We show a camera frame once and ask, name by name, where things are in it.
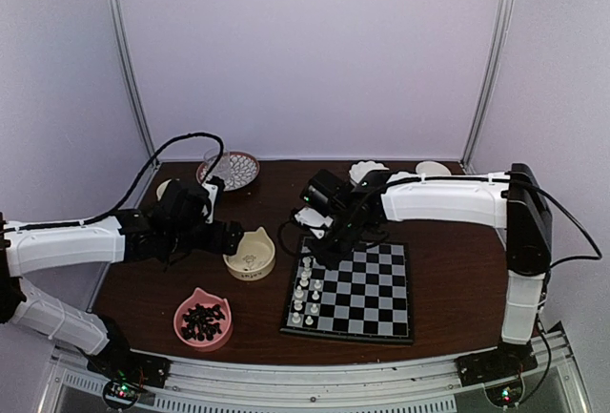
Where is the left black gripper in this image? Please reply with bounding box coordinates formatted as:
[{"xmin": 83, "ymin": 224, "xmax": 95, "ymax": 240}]
[{"xmin": 166, "ymin": 218, "xmax": 244, "ymax": 256}]

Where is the cream cat-ear bowl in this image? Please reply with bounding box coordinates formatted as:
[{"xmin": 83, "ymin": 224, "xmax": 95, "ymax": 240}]
[{"xmin": 223, "ymin": 227, "xmax": 275, "ymax": 281}]

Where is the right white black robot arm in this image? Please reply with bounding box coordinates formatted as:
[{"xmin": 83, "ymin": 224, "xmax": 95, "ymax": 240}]
[{"xmin": 293, "ymin": 161, "xmax": 553, "ymax": 377}]

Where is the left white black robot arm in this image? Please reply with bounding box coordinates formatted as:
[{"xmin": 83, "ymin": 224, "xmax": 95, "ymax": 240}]
[{"xmin": 1, "ymin": 179, "xmax": 244, "ymax": 379}]

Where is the pile of black chess pieces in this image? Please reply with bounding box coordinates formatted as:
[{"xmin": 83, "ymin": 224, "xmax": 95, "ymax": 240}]
[{"xmin": 180, "ymin": 304, "xmax": 226, "ymax": 341}]

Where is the cream ribbed mug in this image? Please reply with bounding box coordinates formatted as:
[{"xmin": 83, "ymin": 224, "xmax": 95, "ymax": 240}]
[{"xmin": 156, "ymin": 179, "xmax": 171, "ymax": 201}]

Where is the white scalloped dish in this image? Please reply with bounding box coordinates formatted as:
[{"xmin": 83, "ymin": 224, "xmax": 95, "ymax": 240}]
[{"xmin": 349, "ymin": 160, "xmax": 389, "ymax": 185}]

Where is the clear drinking glass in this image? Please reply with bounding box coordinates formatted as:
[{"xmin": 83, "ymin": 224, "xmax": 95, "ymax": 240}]
[{"xmin": 203, "ymin": 149, "xmax": 232, "ymax": 183}]

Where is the black white chessboard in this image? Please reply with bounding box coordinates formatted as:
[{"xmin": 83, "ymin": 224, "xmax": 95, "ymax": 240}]
[{"xmin": 280, "ymin": 236, "xmax": 415, "ymax": 345}]

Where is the patterned ceramic plate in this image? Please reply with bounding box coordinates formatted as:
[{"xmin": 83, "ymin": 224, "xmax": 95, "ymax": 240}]
[{"xmin": 195, "ymin": 152, "xmax": 260, "ymax": 191}]

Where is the small cream bowl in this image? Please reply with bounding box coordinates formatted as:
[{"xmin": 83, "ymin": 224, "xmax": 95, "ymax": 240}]
[{"xmin": 416, "ymin": 160, "xmax": 452, "ymax": 176}]

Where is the pink cat-ear bowl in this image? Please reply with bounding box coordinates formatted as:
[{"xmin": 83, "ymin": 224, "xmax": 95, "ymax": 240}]
[{"xmin": 173, "ymin": 287, "xmax": 234, "ymax": 352}]

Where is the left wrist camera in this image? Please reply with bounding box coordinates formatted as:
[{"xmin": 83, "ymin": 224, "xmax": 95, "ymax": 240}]
[{"xmin": 201, "ymin": 176, "xmax": 225, "ymax": 224}]

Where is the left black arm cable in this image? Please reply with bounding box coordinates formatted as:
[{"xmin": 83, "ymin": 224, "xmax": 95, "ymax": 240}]
[{"xmin": 80, "ymin": 131, "xmax": 226, "ymax": 228}]

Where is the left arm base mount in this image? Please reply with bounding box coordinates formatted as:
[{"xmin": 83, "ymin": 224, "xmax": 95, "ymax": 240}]
[{"xmin": 85, "ymin": 352, "xmax": 171, "ymax": 388}]

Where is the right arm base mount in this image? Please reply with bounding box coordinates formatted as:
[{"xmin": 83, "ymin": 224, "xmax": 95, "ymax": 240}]
[{"xmin": 456, "ymin": 348, "xmax": 538, "ymax": 387}]

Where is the left aluminium frame post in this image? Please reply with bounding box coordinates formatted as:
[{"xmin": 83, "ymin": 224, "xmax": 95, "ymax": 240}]
[{"xmin": 107, "ymin": 0, "xmax": 155, "ymax": 157}]

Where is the aluminium frame post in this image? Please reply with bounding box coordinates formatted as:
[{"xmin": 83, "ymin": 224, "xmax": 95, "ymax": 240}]
[
  {"xmin": 107, "ymin": 0, "xmax": 155, "ymax": 157},
  {"xmin": 460, "ymin": 0, "xmax": 515, "ymax": 173}
]

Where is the aluminium front rail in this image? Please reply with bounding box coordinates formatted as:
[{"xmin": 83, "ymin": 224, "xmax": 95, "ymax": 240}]
[{"xmin": 40, "ymin": 331, "xmax": 592, "ymax": 413}]

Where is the right aluminium frame post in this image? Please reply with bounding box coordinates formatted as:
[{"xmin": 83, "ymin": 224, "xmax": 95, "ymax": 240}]
[{"xmin": 460, "ymin": 0, "xmax": 515, "ymax": 173}]

